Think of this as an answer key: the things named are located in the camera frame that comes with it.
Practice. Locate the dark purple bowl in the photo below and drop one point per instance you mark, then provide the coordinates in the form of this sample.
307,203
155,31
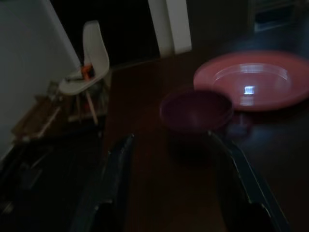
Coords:
195,110

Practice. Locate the white plastic chair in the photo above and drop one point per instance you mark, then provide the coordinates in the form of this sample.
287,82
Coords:
93,60

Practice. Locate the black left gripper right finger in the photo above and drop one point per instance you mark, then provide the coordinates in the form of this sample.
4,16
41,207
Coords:
243,183

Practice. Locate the orange object on chair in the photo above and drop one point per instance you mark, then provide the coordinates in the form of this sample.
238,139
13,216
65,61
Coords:
86,70

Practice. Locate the pink round plate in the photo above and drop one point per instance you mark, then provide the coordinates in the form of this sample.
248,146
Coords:
251,81

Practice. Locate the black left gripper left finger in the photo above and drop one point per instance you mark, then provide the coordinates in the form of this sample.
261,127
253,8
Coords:
108,183

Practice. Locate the white door frame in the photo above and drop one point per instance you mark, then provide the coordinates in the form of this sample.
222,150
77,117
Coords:
170,25

